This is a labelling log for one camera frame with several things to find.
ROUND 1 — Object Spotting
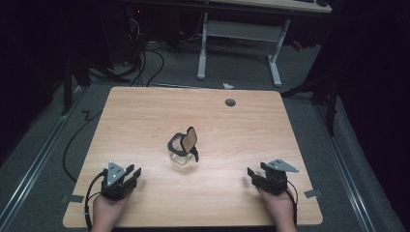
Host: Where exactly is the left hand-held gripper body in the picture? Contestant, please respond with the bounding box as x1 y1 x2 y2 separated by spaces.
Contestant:
101 161 136 202

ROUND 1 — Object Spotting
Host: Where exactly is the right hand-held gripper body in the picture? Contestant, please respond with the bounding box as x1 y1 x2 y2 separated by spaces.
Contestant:
253 159 300 196

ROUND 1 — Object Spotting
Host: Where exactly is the clear glass jar black lid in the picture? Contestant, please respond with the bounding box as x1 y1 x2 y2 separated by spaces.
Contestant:
166 126 200 166

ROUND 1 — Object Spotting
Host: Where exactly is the person's right hand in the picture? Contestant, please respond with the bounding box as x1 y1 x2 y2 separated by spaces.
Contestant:
255 187 297 225

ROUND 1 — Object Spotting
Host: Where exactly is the person's left hand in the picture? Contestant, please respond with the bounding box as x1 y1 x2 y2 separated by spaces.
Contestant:
92 189 133 224

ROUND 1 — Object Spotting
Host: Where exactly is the grey tape piece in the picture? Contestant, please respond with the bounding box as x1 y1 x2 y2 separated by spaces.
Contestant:
61 193 85 204
304 188 324 199

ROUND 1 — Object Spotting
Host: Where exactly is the black metal stand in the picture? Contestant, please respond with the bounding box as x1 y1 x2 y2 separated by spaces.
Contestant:
60 53 132 116
279 75 340 137

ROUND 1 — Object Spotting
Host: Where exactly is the white-framed background desk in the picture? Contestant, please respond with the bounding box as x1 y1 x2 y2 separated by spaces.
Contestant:
196 0 334 88

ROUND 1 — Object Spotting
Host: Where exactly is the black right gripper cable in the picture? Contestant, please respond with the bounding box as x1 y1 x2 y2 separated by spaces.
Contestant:
284 179 300 227

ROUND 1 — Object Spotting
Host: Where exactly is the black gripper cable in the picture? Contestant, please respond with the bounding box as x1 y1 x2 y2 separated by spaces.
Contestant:
83 169 108 232
284 179 300 227

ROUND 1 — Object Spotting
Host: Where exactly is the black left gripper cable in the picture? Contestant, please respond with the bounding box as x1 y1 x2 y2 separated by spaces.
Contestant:
83 169 108 232

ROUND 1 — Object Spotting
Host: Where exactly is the black floor cable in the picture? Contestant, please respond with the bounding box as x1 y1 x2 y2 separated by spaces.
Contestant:
62 109 104 184

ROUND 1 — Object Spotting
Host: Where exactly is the metal floor rail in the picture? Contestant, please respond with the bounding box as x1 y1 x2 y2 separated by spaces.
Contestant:
0 86 89 228
312 101 377 232

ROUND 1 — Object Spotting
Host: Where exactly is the bundle of black cables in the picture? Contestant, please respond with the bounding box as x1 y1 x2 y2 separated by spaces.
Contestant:
127 13 165 88

